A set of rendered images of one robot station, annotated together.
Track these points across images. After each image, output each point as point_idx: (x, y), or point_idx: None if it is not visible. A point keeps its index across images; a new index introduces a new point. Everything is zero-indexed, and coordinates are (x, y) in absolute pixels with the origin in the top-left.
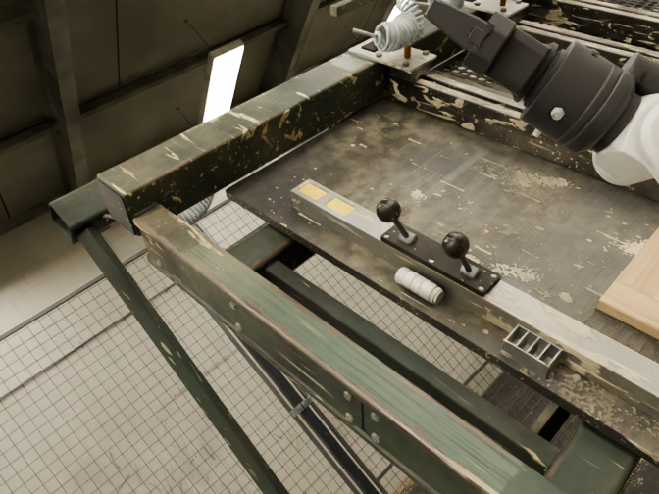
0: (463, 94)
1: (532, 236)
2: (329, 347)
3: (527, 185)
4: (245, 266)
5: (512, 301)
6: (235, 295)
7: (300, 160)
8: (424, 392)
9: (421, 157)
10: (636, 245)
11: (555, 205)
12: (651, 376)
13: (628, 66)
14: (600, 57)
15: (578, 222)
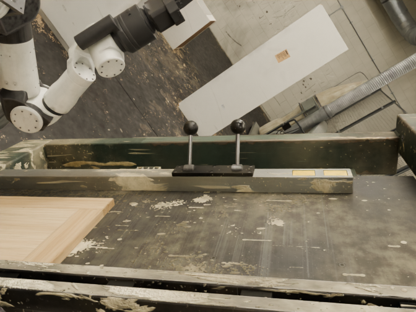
0: (340, 289)
1: (164, 226)
2: (229, 137)
3: (187, 267)
4: (302, 138)
5: (161, 172)
6: (288, 134)
7: (414, 210)
8: (183, 141)
9: (319, 257)
10: (80, 249)
11: (153, 257)
12: (91, 172)
13: (113, 19)
14: (125, 10)
15: (129, 249)
